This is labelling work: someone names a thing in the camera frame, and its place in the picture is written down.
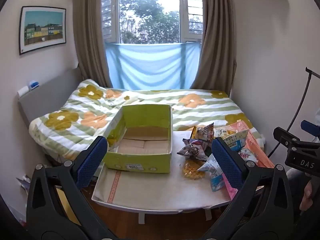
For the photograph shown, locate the green cardboard box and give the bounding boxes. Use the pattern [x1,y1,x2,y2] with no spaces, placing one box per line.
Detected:
[103,104,173,174]

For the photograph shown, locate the dark cartoon snack packet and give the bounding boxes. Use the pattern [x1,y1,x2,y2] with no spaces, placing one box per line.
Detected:
[177,140,209,162]

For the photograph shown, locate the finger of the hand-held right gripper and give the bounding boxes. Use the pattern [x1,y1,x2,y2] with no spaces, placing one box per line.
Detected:
[301,120,320,138]
[273,127,301,148]

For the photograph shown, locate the floral striped blanket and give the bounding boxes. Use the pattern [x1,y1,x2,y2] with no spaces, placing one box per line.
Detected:
[29,79,265,160]

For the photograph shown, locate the papers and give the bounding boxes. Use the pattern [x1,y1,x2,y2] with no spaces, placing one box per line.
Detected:
[15,174,32,195]

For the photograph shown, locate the grey headboard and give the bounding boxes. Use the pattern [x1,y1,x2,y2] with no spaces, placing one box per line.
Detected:
[17,68,83,130]

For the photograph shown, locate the large pink packet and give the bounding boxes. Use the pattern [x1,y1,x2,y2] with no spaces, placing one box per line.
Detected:
[225,121,275,202]

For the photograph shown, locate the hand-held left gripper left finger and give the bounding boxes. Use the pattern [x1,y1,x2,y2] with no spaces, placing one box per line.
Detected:
[26,135,118,240]

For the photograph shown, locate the dark striped snack packet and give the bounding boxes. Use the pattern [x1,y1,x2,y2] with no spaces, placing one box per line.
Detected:
[191,122,215,143]

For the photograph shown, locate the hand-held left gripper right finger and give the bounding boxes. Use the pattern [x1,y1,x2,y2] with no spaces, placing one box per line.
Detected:
[200,137,294,240]

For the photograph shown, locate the white cloth with pink band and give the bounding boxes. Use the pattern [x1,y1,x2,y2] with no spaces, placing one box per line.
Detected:
[96,130,265,209]

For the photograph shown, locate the framed wall picture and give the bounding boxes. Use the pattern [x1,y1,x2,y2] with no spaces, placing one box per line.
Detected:
[19,6,67,55]

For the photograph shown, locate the brown curtain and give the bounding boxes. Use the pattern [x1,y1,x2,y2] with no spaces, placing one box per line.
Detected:
[72,0,113,88]
[189,0,237,98]

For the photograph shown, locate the brown cardboard piece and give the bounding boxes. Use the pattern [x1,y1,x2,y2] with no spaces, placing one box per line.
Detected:
[55,186,80,225]

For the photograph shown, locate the person's right hand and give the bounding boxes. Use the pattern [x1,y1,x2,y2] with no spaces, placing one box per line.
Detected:
[299,181,316,212]

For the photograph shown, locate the black cable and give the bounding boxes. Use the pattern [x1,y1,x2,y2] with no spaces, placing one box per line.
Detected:
[267,67,320,158]

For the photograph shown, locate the yellow cake snack packet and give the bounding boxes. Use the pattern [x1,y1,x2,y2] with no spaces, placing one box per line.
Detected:
[214,126,238,139]

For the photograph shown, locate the yellow waffle snack packet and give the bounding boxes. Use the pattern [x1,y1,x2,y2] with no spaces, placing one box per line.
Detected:
[182,160,208,180]

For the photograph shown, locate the white red-print snack packet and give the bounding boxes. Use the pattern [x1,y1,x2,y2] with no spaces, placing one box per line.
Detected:
[237,147,258,163]

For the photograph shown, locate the blue white snack packet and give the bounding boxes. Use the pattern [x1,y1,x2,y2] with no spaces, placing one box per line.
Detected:
[197,154,225,192]

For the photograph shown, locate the light blue cloth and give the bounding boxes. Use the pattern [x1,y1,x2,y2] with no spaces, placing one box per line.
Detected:
[105,42,200,90]

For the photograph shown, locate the white blue-label snack packet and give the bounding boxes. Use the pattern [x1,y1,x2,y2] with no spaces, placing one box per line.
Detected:
[222,130,249,153]

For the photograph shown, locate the white low table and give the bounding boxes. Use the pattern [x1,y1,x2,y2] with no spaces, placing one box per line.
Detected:
[91,165,240,224]

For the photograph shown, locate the window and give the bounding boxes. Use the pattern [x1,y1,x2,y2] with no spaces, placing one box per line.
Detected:
[101,0,203,44]

